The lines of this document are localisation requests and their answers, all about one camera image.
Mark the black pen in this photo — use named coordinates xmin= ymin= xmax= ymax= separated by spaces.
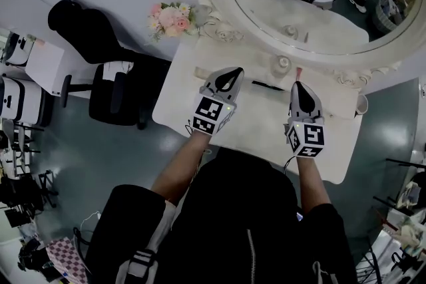
xmin=251 ymin=79 xmax=286 ymax=92

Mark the small white case black trim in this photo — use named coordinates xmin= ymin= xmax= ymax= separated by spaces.
xmin=0 ymin=31 xmax=35 ymax=68

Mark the black office chair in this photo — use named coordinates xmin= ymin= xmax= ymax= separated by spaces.
xmin=47 ymin=0 xmax=173 ymax=130

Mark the pink flower bouquet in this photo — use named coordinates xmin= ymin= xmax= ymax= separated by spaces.
xmin=145 ymin=1 xmax=201 ymax=43

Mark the black folding stand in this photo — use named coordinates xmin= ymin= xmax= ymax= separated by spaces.
xmin=0 ymin=169 xmax=60 ymax=229

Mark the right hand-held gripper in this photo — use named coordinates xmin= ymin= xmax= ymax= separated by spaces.
xmin=283 ymin=80 xmax=327 ymax=159

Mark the oval mirror with white frame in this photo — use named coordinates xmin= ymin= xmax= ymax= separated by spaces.
xmin=192 ymin=0 xmax=426 ymax=86

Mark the white dressing table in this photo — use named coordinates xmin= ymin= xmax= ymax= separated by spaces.
xmin=152 ymin=38 xmax=370 ymax=186

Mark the person's left forearm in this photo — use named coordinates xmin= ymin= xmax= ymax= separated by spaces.
xmin=150 ymin=131 xmax=212 ymax=208

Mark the white floor cable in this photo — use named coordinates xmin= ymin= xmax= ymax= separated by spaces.
xmin=79 ymin=209 xmax=102 ymax=234

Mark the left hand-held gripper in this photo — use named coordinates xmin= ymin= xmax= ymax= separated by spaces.
xmin=189 ymin=67 xmax=246 ymax=137

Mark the right hand-held gripper cable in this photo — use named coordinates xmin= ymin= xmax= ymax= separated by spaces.
xmin=283 ymin=155 xmax=298 ymax=176

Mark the large white case black trim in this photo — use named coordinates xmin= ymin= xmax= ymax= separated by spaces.
xmin=0 ymin=75 xmax=47 ymax=126

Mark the pink checkered bag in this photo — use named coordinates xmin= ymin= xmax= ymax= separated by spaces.
xmin=44 ymin=237 xmax=90 ymax=284

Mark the clear glass bottle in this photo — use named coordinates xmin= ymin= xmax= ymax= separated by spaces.
xmin=270 ymin=55 xmax=294 ymax=78

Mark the black metal rack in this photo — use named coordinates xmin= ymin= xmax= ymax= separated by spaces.
xmin=371 ymin=158 xmax=426 ymax=220

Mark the white mug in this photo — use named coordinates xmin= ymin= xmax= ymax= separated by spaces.
xmin=353 ymin=93 xmax=369 ymax=118

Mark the person's black jacket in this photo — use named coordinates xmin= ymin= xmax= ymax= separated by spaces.
xmin=85 ymin=146 xmax=359 ymax=284

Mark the person's right forearm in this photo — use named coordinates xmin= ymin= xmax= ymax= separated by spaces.
xmin=294 ymin=154 xmax=333 ymax=214

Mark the beige comb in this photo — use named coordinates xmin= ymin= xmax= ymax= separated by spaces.
xmin=194 ymin=66 xmax=214 ymax=80

